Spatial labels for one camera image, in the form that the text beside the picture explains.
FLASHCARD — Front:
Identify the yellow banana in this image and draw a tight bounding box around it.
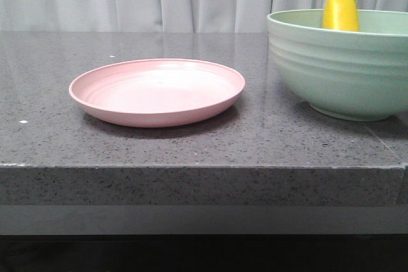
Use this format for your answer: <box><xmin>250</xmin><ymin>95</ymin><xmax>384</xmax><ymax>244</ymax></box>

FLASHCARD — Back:
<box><xmin>321</xmin><ymin>0</ymin><xmax>360</xmax><ymax>31</ymax></box>

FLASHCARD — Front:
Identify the pink plate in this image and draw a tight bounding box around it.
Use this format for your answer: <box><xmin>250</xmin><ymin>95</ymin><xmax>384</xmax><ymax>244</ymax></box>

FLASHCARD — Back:
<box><xmin>69</xmin><ymin>59</ymin><xmax>245</xmax><ymax>128</ymax></box>

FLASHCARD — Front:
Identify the green ribbed bowl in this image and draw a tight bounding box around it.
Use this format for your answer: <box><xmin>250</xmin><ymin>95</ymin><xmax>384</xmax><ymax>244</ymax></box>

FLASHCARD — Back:
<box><xmin>267</xmin><ymin>9</ymin><xmax>407</xmax><ymax>121</ymax></box>

